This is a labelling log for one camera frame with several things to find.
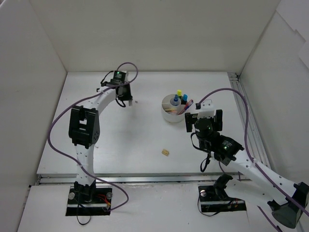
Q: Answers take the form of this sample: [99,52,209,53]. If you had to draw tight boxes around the white round divided organizer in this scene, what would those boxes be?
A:
[161,94,190,123]

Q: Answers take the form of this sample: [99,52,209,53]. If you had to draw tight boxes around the small wooden clip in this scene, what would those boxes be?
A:
[162,149,169,156]

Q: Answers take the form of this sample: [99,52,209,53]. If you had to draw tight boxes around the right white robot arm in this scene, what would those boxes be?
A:
[184,110,309,229]

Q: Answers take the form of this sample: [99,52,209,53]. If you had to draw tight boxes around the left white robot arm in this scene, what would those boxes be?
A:
[69,71,133,203]

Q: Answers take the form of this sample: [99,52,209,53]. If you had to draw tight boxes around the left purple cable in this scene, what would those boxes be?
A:
[47,62,140,213]

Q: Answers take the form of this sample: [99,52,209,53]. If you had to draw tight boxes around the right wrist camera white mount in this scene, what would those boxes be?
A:
[196,100,215,119]

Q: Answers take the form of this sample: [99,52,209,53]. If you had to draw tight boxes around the aluminium frame rail right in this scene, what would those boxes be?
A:
[228,72,304,232]

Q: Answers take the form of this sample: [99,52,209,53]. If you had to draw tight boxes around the aluminium frame rail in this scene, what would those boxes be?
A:
[36,172,275,187]
[228,72,304,232]

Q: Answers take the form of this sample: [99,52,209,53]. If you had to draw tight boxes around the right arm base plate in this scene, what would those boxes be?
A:
[197,185,247,217]

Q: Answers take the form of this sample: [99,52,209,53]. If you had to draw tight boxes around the aluminium frame rail front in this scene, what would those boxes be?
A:
[36,172,275,187]

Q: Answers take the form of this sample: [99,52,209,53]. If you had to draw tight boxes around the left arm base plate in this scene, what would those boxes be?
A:
[65,187,112,217]

